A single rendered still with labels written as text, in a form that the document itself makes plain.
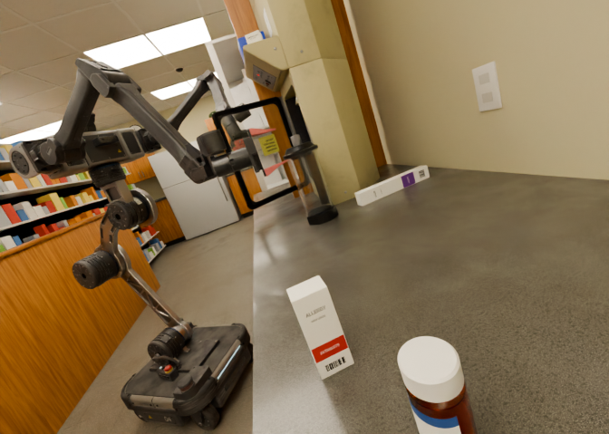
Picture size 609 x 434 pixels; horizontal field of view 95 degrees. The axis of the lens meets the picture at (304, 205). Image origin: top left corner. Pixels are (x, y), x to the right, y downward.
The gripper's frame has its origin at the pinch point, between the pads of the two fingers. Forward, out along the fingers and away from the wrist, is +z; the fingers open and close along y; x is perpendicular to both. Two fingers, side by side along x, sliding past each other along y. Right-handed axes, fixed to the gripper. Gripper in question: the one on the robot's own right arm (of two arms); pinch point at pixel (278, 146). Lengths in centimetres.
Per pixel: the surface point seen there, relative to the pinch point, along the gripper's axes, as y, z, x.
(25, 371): -75, -183, 92
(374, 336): -27, -1, -55
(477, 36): 9, 55, -16
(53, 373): -90, -183, 105
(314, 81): 15.4, 18.7, 8.8
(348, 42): 34, 49, 46
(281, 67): 22.5, 9.8, 8.6
